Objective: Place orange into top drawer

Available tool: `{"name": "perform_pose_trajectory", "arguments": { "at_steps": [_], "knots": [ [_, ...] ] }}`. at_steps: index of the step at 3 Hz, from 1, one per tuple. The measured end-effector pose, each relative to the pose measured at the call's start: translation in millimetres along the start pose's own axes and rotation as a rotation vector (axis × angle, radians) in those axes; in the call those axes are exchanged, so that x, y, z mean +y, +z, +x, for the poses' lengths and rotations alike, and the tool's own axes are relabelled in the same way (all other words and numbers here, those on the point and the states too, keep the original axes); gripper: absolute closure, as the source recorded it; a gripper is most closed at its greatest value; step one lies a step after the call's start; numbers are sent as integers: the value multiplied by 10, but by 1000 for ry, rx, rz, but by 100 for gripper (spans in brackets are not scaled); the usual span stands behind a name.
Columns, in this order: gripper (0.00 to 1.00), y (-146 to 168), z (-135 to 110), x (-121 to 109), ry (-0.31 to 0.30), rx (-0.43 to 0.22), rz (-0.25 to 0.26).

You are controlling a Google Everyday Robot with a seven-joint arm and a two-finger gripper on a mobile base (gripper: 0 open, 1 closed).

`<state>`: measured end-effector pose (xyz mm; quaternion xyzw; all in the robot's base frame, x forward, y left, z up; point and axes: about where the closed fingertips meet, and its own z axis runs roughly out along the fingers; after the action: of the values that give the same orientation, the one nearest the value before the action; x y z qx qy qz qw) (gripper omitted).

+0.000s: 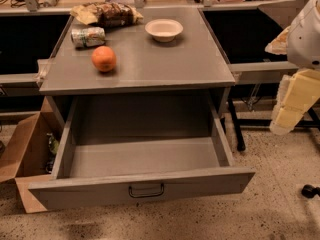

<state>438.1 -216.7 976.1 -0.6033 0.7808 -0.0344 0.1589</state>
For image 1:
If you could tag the open grey top drawer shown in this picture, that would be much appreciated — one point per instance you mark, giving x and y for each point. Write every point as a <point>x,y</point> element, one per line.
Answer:
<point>111,142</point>

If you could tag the green bottle in box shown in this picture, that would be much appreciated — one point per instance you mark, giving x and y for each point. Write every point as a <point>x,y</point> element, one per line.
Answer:
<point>53,144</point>

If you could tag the green white soda can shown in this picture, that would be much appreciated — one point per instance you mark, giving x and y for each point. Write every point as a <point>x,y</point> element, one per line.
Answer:
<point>88,37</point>

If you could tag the brown chip bag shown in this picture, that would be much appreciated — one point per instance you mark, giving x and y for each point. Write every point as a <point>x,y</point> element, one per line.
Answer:
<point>106,14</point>

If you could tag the black drawer handle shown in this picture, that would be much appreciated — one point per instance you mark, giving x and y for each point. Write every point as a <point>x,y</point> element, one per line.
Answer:
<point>145,191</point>

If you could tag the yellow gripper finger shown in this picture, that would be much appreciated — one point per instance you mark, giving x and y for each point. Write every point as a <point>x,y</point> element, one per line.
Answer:
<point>296,95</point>
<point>278,46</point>

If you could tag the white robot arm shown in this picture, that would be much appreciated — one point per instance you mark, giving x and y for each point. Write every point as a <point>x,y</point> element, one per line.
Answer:
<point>300,42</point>

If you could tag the black wheel on floor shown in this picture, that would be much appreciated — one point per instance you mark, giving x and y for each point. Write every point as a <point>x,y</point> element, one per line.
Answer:
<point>310,191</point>

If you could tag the brown cardboard box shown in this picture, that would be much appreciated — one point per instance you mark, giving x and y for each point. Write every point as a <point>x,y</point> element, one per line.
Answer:
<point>25,157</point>

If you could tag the orange fruit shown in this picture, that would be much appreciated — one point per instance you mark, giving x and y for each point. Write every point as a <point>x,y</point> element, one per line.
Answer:
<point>104,59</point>

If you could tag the white paper bowl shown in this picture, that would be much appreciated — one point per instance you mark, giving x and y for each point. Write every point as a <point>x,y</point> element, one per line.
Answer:
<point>163,30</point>

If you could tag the grey cabinet with top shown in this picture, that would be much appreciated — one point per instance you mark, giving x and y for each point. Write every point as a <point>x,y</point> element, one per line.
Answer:
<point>191,61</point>

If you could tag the black table frame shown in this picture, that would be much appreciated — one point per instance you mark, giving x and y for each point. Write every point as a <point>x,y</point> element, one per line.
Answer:
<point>238,123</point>

